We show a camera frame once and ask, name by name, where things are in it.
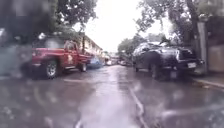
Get blue car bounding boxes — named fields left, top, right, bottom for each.
left=87, top=56, right=105, bottom=70

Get distant trees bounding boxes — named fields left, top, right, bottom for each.
left=117, top=33, right=168, bottom=57

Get pale long building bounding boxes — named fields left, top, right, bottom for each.
left=78, top=35, right=104, bottom=58

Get wet grey asphalt road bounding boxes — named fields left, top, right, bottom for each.
left=0, top=64, right=224, bottom=128

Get black car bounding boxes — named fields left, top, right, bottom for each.
left=131, top=41, right=205, bottom=81

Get red pickup truck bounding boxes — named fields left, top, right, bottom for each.
left=20, top=39, right=92, bottom=80

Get large leafy tree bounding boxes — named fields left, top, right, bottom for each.
left=0, top=0, right=98, bottom=51
left=135, top=0, right=224, bottom=51

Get pale pillar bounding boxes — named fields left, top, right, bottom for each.
left=197, top=20, right=210, bottom=75

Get kerb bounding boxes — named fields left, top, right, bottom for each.
left=191, top=77, right=224, bottom=90

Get wall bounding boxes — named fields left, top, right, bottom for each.
left=206, top=15, right=224, bottom=74

